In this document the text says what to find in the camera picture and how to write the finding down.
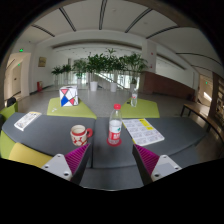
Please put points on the white cube with coloured triangles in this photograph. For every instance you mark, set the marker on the white cube with coloured triangles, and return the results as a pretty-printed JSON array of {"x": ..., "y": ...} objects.
[{"x": 69, "y": 96}]

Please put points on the clear red-capped water bottle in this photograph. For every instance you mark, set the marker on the clear red-capped water bottle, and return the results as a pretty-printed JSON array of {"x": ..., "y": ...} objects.
[{"x": 114, "y": 131}]

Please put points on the framed wall picture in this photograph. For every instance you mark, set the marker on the framed wall picture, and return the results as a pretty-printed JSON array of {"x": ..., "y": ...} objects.
[{"x": 42, "y": 62}]

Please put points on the wooden bench with black frame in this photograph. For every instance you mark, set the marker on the wooden bench with black frame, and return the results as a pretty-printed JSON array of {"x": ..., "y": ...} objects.
[{"x": 198, "y": 111}]

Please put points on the group of potted green plants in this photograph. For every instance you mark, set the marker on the group of potted green plants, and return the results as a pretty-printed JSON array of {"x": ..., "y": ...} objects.
[{"x": 100, "y": 63}]

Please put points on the small clear water bottle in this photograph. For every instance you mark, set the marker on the small clear water bottle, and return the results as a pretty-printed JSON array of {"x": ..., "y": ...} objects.
[{"x": 134, "y": 99}]

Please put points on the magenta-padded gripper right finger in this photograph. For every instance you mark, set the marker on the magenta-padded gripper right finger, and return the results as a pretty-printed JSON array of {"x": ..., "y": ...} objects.
[{"x": 160, "y": 166}]

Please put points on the green exit sign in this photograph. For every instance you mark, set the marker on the green exit sign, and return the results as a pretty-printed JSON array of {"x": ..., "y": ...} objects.
[{"x": 21, "y": 50}]

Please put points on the red fire extinguisher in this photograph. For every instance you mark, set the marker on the red fire extinguisher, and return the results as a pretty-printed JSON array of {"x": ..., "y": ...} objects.
[{"x": 39, "y": 86}]

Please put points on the lime green chair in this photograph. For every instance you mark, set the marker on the lime green chair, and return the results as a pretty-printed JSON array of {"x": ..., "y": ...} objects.
[{"x": 8, "y": 111}]

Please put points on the red and white mug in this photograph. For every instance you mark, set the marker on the red and white mug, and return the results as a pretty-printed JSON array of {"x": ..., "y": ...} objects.
[{"x": 79, "y": 135}]

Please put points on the white printed booklet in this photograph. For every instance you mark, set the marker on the white printed booklet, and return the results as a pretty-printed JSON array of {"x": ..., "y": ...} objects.
[{"x": 26, "y": 120}]

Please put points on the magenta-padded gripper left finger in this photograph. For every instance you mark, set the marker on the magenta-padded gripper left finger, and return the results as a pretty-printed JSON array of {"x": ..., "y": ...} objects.
[{"x": 60, "y": 165}]

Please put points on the black bag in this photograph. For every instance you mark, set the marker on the black bag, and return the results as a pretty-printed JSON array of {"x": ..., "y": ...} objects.
[{"x": 11, "y": 101}]

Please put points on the white and yellow booklet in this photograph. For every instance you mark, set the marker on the white and yellow booklet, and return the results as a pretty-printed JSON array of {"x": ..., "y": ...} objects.
[{"x": 143, "y": 131}]

